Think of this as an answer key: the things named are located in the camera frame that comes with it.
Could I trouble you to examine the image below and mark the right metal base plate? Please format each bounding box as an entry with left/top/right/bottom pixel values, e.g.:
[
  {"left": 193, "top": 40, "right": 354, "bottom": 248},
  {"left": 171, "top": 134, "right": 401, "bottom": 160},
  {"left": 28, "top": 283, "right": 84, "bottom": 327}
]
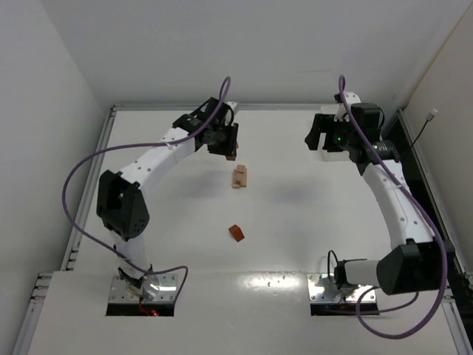
[{"left": 307, "top": 273, "right": 372, "bottom": 305}]

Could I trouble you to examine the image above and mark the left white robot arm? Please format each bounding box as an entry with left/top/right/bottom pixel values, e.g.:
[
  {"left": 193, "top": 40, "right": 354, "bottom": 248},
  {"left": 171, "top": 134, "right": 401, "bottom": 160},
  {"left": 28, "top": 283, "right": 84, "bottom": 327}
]
[{"left": 96, "top": 98, "right": 239, "bottom": 294}]

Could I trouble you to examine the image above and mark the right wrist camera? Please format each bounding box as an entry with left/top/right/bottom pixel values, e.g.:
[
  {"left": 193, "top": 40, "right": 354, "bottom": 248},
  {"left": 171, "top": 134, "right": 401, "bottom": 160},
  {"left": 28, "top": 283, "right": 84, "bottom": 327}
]
[{"left": 334, "top": 92, "right": 384, "bottom": 129}]

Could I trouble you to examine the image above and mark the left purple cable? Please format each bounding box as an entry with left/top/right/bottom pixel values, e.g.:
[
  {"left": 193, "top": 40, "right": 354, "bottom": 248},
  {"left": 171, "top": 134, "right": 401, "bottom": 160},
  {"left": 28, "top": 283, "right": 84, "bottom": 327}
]
[{"left": 61, "top": 76, "right": 232, "bottom": 300}]

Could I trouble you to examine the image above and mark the dark red arch block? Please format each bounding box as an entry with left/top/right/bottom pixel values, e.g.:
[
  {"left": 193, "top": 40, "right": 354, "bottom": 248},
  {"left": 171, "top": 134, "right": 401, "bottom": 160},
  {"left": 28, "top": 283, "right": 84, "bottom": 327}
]
[{"left": 225, "top": 143, "right": 239, "bottom": 161}]

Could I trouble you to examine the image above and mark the white perforated box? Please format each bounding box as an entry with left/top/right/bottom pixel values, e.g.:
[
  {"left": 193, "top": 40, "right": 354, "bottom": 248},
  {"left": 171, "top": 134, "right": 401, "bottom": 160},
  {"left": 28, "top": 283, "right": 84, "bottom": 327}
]
[{"left": 319, "top": 105, "right": 350, "bottom": 163}]

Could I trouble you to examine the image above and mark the purple cable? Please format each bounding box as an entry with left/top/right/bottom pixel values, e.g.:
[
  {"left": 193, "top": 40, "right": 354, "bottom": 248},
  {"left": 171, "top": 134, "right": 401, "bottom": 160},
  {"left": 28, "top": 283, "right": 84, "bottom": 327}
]
[
  {"left": 61, "top": 76, "right": 232, "bottom": 300},
  {"left": 338, "top": 75, "right": 449, "bottom": 339}
]

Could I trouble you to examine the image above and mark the black wall cable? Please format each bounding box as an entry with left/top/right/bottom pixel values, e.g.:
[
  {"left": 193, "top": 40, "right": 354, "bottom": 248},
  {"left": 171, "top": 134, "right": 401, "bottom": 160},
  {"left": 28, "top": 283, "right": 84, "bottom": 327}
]
[{"left": 409, "top": 109, "right": 438, "bottom": 147}]

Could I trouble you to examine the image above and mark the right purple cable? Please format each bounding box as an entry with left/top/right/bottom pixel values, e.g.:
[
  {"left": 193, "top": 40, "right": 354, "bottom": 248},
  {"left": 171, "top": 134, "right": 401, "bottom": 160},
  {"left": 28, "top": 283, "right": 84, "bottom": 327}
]
[{"left": 338, "top": 75, "right": 449, "bottom": 339}]

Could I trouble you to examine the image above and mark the light wood cube block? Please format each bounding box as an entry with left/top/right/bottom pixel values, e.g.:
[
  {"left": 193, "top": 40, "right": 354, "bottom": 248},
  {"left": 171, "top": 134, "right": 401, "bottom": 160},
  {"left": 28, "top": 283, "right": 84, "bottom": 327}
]
[{"left": 232, "top": 174, "right": 242, "bottom": 186}]

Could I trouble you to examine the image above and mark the dark red wedge block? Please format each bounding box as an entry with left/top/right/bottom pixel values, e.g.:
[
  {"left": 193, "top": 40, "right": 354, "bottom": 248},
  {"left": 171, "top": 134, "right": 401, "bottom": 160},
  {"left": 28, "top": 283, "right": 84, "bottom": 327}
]
[{"left": 228, "top": 225, "right": 245, "bottom": 243}]

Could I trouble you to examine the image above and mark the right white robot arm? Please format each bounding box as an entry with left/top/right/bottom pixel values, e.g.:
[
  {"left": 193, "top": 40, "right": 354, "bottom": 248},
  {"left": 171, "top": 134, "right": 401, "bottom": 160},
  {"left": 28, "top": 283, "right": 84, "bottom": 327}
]
[{"left": 304, "top": 110, "right": 455, "bottom": 295}]

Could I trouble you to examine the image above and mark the metal base plate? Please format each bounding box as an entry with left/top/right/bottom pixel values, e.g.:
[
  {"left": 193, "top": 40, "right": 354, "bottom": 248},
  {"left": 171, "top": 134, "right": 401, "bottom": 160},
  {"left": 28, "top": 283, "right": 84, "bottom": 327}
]
[
  {"left": 307, "top": 273, "right": 372, "bottom": 305},
  {"left": 109, "top": 274, "right": 178, "bottom": 305}
]

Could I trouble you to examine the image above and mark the light pentagon wood block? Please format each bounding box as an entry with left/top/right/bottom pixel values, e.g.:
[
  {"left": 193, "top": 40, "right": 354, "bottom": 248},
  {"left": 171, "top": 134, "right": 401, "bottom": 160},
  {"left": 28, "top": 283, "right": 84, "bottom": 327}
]
[{"left": 234, "top": 164, "right": 247, "bottom": 175}]

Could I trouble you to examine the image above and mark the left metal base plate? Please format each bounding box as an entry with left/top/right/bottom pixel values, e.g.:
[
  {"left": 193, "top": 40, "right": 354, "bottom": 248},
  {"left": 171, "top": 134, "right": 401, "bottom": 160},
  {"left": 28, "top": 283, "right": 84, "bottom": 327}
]
[{"left": 109, "top": 274, "right": 178, "bottom": 305}]

